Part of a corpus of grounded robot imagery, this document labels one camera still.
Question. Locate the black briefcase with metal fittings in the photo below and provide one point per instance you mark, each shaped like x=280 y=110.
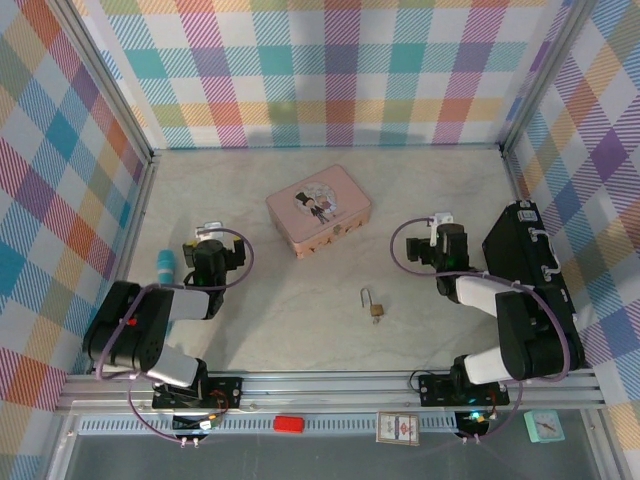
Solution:
x=520 y=250

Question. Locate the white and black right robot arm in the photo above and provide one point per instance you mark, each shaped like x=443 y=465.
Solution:
x=480 y=295

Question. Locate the aluminium frame post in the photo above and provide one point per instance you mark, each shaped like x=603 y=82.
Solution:
x=104 y=75
x=544 y=75

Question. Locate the teal cylindrical marker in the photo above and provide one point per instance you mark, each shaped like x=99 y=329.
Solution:
x=165 y=265

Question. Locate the red rectangular brick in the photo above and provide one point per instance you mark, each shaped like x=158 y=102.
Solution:
x=289 y=424

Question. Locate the pink cartoon tin box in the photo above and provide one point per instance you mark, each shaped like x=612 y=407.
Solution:
x=320 y=210

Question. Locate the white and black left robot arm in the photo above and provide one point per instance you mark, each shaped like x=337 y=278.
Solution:
x=190 y=305

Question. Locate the playing card deck box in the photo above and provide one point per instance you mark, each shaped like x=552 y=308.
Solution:
x=398 y=427

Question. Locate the brass padlock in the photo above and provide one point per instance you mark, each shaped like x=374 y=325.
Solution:
x=377 y=310

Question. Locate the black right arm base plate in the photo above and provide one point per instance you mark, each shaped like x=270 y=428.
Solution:
x=435 y=392

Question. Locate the mint green alarm clock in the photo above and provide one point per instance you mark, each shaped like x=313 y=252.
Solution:
x=544 y=426

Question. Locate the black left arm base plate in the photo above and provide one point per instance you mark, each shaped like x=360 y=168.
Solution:
x=227 y=392

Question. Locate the black controller board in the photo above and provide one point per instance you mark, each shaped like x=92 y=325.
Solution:
x=187 y=424
x=472 y=422

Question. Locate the wide aluminium frame rail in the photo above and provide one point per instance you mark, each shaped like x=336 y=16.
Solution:
x=325 y=390

